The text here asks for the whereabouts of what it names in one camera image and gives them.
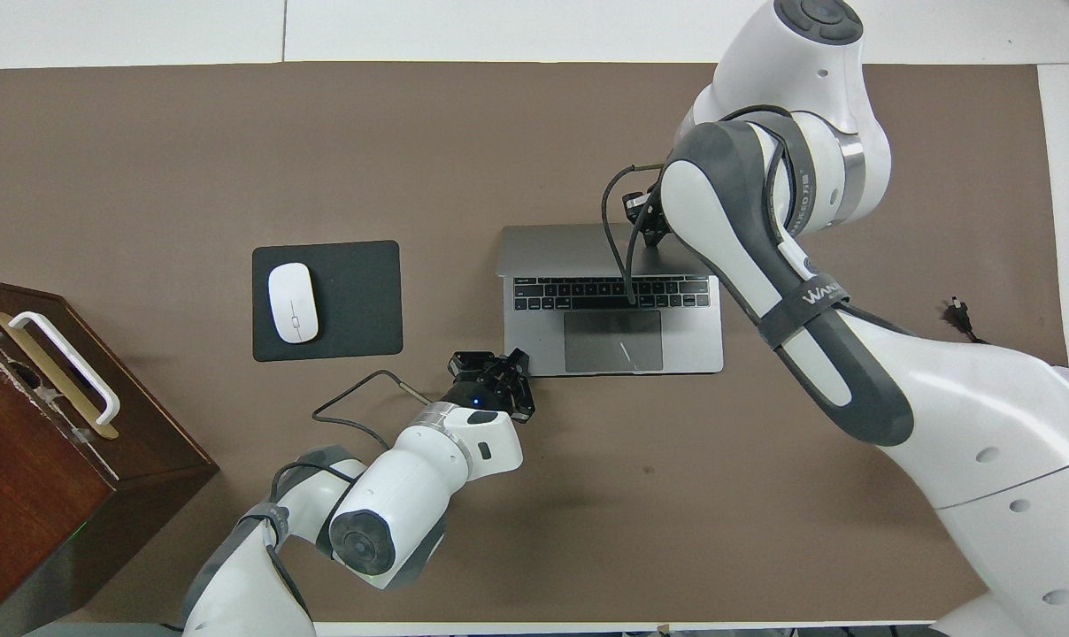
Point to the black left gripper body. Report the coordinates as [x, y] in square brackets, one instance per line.
[477, 394]

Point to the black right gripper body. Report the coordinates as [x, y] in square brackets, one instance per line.
[641, 205]

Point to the silver laptop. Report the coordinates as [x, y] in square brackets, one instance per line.
[543, 341]

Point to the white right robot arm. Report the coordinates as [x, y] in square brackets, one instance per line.
[959, 416]

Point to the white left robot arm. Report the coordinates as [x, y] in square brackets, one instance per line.
[393, 504]

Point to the black mouse pad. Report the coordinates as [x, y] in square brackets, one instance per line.
[357, 301]

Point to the white computer mouse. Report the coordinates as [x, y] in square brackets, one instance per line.
[293, 303]

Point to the brown table mat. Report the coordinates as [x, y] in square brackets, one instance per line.
[411, 150]

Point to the dark brown wooden box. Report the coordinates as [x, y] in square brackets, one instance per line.
[48, 504]

